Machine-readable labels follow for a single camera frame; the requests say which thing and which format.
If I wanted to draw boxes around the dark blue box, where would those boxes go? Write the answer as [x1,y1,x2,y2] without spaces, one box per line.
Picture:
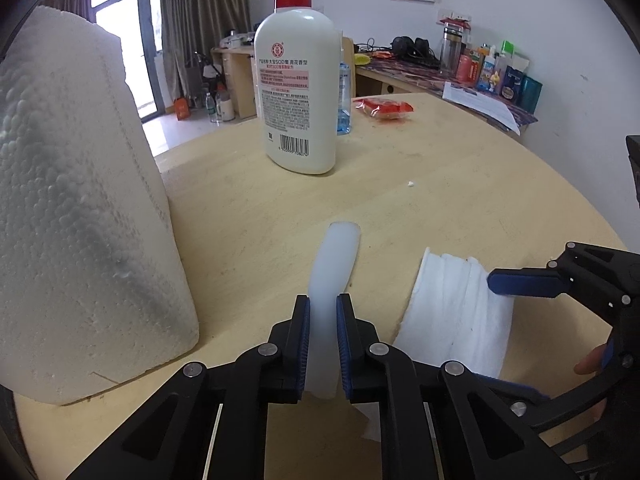
[501,66,524,102]

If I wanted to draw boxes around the black headphones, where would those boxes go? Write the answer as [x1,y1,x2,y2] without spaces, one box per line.
[391,36,431,58]

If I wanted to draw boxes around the white printed paper sheet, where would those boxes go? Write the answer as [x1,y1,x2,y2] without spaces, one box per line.
[442,81,521,133]

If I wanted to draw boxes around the white lotion pump bottle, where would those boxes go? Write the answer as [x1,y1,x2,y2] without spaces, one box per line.
[253,0,337,176]

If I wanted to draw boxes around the red snack packet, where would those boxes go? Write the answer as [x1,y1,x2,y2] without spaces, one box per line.
[353,97,416,122]

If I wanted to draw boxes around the wooden desk with drawers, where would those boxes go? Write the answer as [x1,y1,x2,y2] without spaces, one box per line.
[210,45,261,122]

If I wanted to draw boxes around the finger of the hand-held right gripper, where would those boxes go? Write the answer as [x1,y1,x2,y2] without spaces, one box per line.
[470,367,608,431]
[487,241,640,323]

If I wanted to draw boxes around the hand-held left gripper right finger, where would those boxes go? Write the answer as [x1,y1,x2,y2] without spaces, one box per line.
[336,293,576,480]

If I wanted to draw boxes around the clear water bottle red lid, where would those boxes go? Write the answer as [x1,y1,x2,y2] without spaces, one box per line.
[440,19,468,78]

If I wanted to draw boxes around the white foam box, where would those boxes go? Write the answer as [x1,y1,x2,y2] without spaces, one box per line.
[0,4,200,407]

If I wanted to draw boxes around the white tissue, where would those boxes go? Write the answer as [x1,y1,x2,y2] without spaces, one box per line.
[350,246,516,445]

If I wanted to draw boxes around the teal box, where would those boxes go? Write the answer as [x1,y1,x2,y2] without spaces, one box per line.
[520,77,543,113]

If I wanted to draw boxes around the light wooden desk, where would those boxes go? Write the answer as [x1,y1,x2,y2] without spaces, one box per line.
[357,60,531,136]

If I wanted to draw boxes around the person's right hand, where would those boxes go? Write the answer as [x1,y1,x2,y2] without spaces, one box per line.
[574,344,608,376]

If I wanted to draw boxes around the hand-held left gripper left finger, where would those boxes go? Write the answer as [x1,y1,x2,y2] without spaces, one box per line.
[67,294,312,480]

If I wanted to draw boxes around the white silicone strip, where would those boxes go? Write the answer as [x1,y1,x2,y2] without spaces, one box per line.
[304,220,363,401]

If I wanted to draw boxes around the clear blue bottle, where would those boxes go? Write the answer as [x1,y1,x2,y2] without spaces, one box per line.
[335,60,355,136]

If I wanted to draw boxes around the glass balcony door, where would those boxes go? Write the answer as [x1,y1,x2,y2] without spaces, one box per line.
[90,0,166,123]

